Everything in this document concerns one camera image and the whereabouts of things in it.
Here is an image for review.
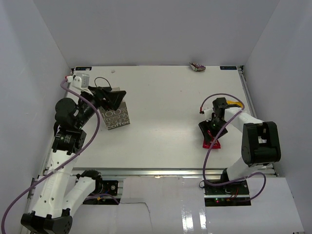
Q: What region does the red pink snack pouch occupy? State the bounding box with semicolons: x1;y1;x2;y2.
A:
202;133;221;149

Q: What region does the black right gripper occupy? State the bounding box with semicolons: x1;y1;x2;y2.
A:
199;117;229;144

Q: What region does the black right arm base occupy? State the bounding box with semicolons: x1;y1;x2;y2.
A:
199;180;251;207

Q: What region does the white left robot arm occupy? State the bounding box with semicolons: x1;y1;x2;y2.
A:
21;87;126;234

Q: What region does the aluminium front rail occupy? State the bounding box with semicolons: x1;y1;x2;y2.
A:
72;167;276;179

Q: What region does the purple brown snack wrapper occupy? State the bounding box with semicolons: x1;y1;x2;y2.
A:
189;62;206;72

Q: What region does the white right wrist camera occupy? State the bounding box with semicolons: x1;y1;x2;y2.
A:
199;107;215;122

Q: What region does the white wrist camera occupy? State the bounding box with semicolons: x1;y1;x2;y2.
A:
199;107;215;122
65;73;92;94

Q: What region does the blue corner label right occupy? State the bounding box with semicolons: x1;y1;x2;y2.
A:
220;66;237;70

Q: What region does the grey white paper coffee bag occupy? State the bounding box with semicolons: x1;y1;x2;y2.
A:
99;99;130;130

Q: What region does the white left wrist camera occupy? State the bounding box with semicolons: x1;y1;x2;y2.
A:
65;73;92;94

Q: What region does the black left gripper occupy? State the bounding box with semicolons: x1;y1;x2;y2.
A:
75;85;125;129

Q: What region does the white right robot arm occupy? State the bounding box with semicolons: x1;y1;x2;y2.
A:
198;97;281;195

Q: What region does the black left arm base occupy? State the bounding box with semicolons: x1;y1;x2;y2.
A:
86;179;119;200

